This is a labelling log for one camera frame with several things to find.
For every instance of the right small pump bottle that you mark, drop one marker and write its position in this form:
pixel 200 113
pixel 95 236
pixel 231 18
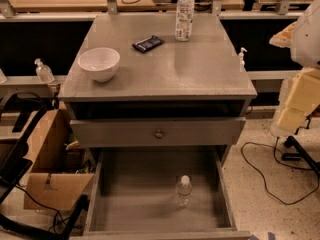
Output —
pixel 243 51

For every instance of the labelled water bottle on counter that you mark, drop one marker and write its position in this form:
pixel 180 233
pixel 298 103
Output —
pixel 184 19

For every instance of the clear plastic water bottle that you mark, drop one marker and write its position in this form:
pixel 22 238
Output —
pixel 183 191

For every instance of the open grey middle drawer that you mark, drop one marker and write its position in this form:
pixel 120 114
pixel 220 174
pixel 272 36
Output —
pixel 134 198

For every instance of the open cardboard box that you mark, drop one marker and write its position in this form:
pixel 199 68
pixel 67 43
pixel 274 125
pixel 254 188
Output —
pixel 50 182

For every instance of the grey top drawer with knob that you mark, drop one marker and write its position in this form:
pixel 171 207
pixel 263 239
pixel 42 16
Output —
pixel 144 133

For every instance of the left sanitizer pump bottle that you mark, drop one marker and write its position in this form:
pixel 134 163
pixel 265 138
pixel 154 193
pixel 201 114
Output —
pixel 44 72

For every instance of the grey metal drawer cabinet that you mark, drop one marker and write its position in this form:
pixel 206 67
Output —
pixel 197 79

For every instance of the white ceramic bowl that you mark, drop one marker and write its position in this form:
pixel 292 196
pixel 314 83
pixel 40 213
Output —
pixel 100 64

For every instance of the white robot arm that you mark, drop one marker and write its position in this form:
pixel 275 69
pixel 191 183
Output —
pixel 299 95

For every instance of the black tripod stand leg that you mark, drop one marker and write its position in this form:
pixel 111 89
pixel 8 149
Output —
pixel 300 154

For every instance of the black chair frame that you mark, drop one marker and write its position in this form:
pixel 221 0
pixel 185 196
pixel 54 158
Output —
pixel 14 165

